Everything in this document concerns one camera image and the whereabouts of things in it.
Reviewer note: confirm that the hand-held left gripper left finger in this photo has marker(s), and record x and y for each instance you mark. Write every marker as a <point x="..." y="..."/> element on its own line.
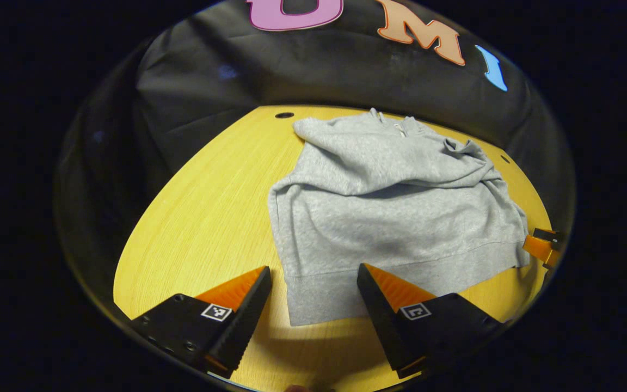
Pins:
<point x="245" y="321"/>

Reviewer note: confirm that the black backdrop cloth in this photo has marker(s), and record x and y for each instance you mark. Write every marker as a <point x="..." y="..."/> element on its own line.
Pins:
<point x="292" y="71"/>

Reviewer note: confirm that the grey zip-neck sweatshirt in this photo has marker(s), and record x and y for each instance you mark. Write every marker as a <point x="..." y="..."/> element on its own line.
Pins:
<point x="389" y="218"/>

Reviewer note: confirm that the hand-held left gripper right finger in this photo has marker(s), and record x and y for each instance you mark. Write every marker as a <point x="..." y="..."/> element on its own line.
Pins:
<point x="381" y="318"/>

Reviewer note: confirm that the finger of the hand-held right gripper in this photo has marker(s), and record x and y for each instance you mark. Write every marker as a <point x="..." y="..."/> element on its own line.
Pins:
<point x="541" y="247"/>

